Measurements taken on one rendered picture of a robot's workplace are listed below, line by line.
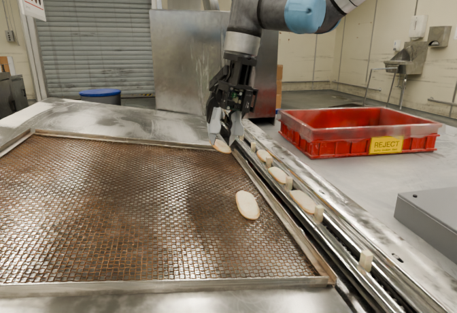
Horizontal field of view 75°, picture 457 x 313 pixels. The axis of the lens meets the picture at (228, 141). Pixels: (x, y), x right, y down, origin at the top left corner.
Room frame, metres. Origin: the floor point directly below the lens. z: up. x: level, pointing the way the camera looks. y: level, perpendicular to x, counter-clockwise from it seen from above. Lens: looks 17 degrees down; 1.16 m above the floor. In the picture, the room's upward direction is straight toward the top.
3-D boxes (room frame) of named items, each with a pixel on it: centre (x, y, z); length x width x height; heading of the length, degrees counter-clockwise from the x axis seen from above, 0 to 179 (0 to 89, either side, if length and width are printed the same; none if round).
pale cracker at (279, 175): (0.70, -0.13, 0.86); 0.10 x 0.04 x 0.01; 13
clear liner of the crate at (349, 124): (1.08, -0.46, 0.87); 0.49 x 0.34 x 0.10; 100
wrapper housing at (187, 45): (3.42, 0.53, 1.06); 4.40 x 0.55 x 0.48; 13
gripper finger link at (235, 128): (0.68, -0.02, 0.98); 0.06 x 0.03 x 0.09; 22
